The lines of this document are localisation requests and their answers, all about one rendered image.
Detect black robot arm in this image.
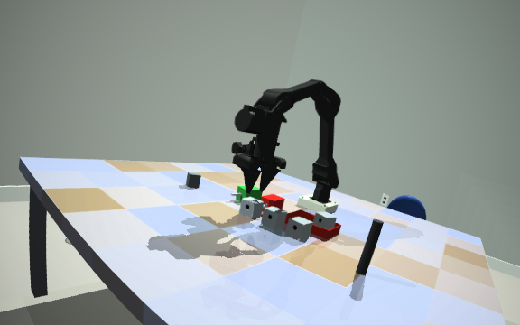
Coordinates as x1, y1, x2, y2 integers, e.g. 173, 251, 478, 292
231, 79, 341, 204

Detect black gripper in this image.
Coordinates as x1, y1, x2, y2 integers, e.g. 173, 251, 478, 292
232, 134, 287, 194

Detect red tray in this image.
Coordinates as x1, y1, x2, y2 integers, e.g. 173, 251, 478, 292
284, 210, 342, 239

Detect black cylinder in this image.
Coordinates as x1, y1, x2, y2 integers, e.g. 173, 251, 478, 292
356, 219, 384, 275

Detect red block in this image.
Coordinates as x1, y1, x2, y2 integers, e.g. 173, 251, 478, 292
261, 194, 285, 211

